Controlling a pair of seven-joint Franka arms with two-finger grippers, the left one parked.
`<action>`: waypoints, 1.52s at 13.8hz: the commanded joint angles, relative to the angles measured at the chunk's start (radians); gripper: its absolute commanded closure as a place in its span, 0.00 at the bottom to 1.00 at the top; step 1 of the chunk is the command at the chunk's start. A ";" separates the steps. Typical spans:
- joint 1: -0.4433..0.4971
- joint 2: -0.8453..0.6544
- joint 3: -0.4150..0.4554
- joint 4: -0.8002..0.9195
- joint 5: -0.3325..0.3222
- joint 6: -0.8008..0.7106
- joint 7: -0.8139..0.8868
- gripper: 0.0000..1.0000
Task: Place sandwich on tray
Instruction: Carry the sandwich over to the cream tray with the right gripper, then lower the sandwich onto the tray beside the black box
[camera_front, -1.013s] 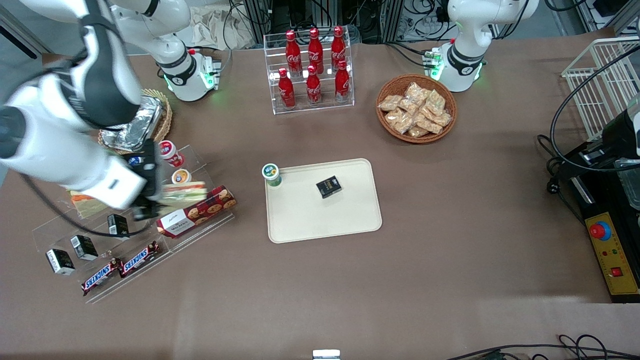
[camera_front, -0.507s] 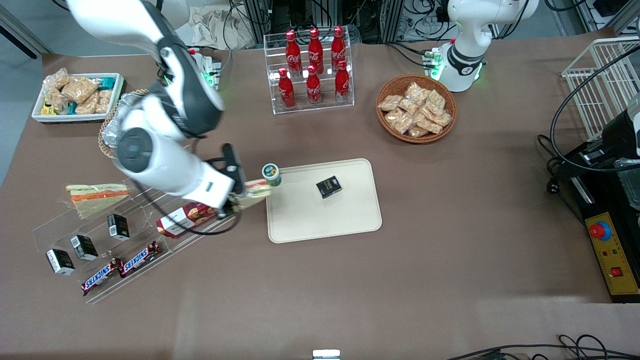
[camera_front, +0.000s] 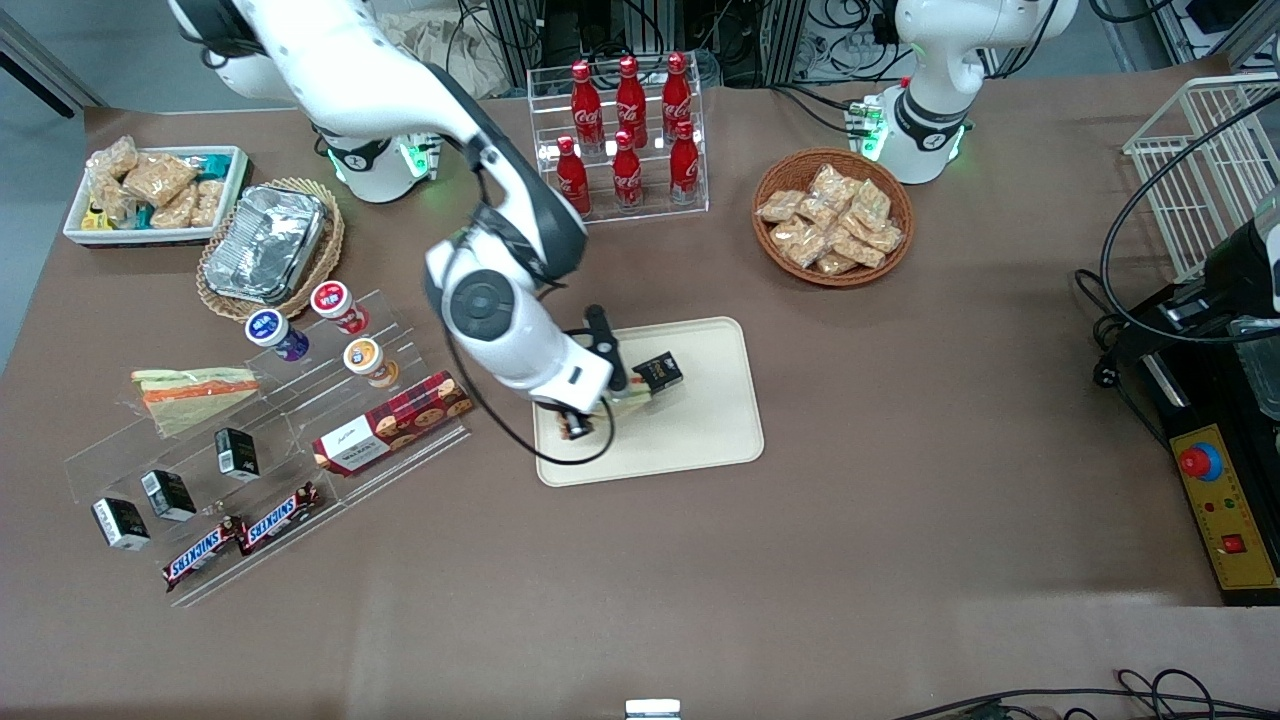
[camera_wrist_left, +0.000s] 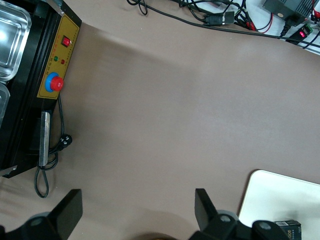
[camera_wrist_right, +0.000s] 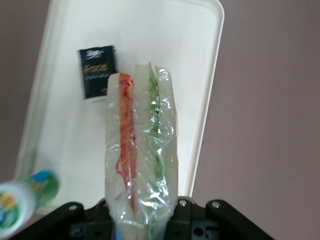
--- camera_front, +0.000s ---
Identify cream plastic tray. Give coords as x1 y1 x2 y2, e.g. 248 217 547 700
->
532 317 766 488

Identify small black box gold print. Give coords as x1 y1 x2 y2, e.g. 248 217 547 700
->
632 352 685 395

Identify clear acrylic stepped stand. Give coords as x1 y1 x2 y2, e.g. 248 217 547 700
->
62 288 473 609

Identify clear acrylic bottle rack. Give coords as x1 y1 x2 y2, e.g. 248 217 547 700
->
527 60 710 231

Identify red plaid cookie box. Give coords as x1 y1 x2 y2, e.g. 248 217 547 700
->
312 370 475 477

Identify red coca cola bottle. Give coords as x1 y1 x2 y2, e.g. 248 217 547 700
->
556 136 592 215
669 120 702 205
570 60 605 153
611 130 645 212
616 55 649 149
662 52 694 136

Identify orange lid cup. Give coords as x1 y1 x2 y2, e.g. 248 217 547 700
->
343 337 401 390

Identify red lid cup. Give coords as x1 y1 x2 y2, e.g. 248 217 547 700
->
310 280 370 337

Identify round wicker bowl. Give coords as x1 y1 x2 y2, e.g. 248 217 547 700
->
751 148 916 289

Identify flat wicker basket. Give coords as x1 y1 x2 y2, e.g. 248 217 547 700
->
196 178 347 323

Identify purple lid cup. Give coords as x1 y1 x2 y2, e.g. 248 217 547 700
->
245 309 311 363

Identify snickers bar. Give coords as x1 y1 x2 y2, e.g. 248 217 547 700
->
238 481 323 557
162 516 247 593

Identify aluminium foil container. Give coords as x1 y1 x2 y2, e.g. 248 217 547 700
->
203 184 332 306

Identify small black white box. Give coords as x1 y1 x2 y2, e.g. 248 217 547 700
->
146 470 198 523
214 427 262 482
91 497 152 552

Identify crumpled beige cloth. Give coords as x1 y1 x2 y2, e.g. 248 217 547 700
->
385 14 513 101

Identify white rectangular bin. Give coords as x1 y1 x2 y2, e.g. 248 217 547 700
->
62 146 251 249

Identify grey black slanted bar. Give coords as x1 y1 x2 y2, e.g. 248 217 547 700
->
0 10 107 119

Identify yellow emergency stop panel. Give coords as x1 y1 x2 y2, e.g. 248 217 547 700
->
1169 424 1280 592

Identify black machine with cylinder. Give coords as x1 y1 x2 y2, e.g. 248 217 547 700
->
1108 188 1280 607

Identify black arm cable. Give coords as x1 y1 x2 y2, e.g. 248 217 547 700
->
440 300 619 468

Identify black cable with plug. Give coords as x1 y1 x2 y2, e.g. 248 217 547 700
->
1074 267 1153 392

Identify thick black looped cable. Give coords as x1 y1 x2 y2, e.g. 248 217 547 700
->
1099 92 1280 347

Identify white wire basket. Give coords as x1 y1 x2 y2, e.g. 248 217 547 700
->
1122 72 1280 287

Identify black floor cables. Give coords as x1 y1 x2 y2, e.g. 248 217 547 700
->
888 668 1280 720

